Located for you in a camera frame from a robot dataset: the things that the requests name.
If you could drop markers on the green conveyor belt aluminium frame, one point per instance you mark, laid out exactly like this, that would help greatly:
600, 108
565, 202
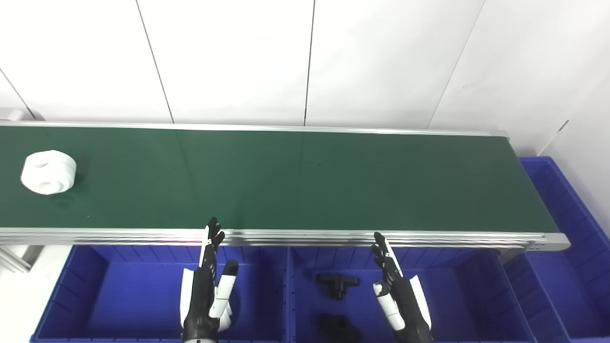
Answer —
295, 176

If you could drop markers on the aluminium conveyor support leg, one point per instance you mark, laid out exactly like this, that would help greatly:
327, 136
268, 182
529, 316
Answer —
19, 257

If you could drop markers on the white round plastic part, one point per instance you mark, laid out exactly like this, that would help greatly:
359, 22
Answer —
47, 174

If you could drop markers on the grey conveyor motor housing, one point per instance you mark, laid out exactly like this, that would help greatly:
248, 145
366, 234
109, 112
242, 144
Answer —
14, 115

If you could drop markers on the black T-shaped part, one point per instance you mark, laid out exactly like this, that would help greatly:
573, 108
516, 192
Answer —
337, 283

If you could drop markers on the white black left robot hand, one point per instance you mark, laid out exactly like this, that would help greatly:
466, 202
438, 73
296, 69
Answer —
200, 295

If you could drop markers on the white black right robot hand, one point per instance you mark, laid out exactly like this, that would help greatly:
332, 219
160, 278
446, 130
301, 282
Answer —
405, 305

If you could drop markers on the black rounded part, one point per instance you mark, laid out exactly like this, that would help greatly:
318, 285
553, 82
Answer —
336, 328

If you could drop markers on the blue plastic bin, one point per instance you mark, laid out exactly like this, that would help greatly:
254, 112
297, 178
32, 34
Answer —
572, 267
128, 300
457, 295

